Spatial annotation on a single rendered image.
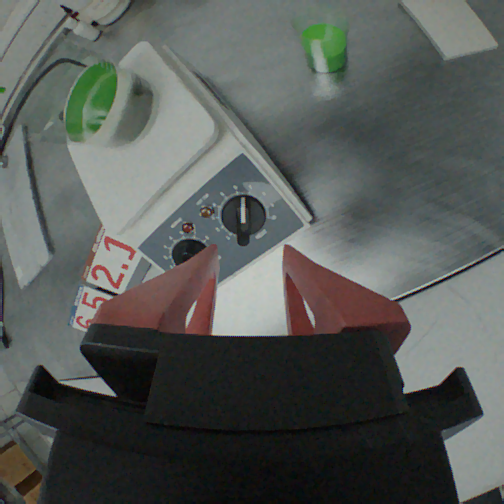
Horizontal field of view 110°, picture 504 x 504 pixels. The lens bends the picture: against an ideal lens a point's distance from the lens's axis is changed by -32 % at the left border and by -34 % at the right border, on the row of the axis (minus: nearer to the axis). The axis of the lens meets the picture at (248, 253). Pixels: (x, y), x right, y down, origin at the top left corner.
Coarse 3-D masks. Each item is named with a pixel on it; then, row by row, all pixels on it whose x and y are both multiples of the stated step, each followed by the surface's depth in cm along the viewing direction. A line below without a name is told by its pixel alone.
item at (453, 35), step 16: (400, 0) 14; (416, 0) 13; (432, 0) 12; (448, 0) 12; (416, 16) 14; (432, 16) 13; (448, 16) 12; (464, 16) 12; (432, 32) 14; (448, 32) 13; (464, 32) 12; (480, 32) 12; (448, 48) 14; (464, 48) 13; (480, 48) 12
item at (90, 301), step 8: (88, 296) 29; (96, 296) 30; (104, 296) 30; (80, 304) 30; (88, 304) 30; (96, 304) 30; (80, 312) 31; (88, 312) 31; (80, 320) 31; (88, 320) 32; (80, 328) 32
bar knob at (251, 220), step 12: (228, 204) 18; (240, 204) 17; (252, 204) 18; (228, 216) 19; (240, 216) 17; (252, 216) 19; (264, 216) 19; (228, 228) 19; (240, 228) 18; (252, 228) 19; (240, 240) 18
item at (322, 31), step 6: (318, 24) 16; (324, 24) 15; (330, 24) 15; (306, 30) 16; (312, 30) 16; (318, 30) 16; (324, 30) 16; (330, 30) 15; (336, 30) 15; (306, 36) 16; (312, 36) 16; (318, 36) 16; (324, 36) 16; (330, 36) 16; (336, 36) 15
